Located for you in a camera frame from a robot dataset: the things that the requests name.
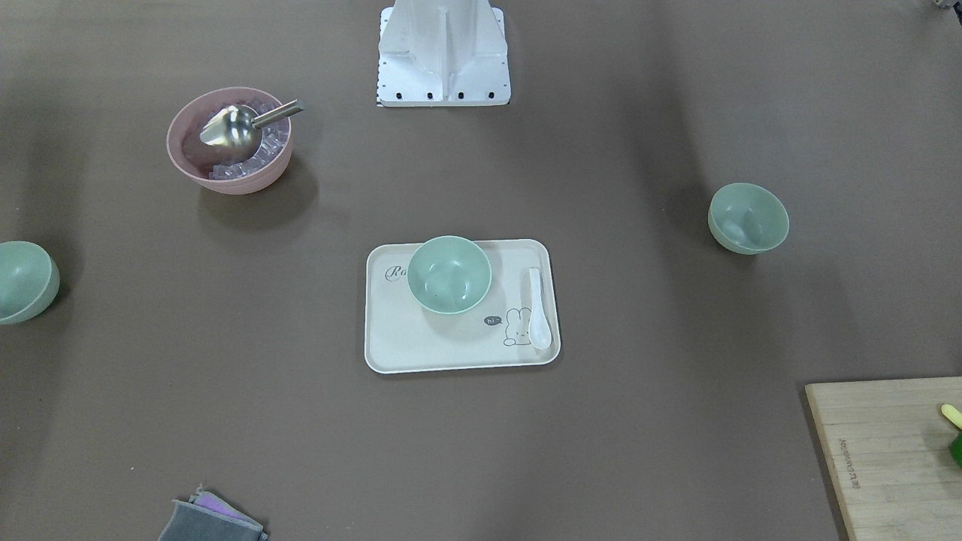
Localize green bowl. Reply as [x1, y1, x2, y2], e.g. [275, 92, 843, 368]
[407, 235, 494, 315]
[707, 183, 790, 255]
[1, 240, 61, 325]

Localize green bowl on tray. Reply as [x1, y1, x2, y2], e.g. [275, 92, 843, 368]
[407, 235, 494, 315]

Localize cream rabbit tray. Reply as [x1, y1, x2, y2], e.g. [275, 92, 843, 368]
[364, 239, 562, 374]

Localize white ceramic spoon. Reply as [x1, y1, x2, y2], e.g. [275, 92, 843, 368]
[528, 267, 552, 350]

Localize ice cubes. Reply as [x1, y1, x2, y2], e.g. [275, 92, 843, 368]
[198, 102, 284, 180]

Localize metal ice scoop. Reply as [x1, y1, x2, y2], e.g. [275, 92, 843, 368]
[199, 100, 305, 152]

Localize pink bowl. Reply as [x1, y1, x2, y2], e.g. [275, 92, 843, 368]
[165, 86, 293, 195]

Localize grey purple cloths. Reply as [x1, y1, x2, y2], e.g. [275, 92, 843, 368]
[159, 487, 269, 540]

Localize wooden cutting board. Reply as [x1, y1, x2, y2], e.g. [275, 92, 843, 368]
[805, 376, 961, 540]

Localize yellow plastic knife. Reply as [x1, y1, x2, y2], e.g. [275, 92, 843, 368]
[940, 403, 962, 431]

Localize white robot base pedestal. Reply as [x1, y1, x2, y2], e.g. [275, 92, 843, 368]
[376, 1, 512, 107]

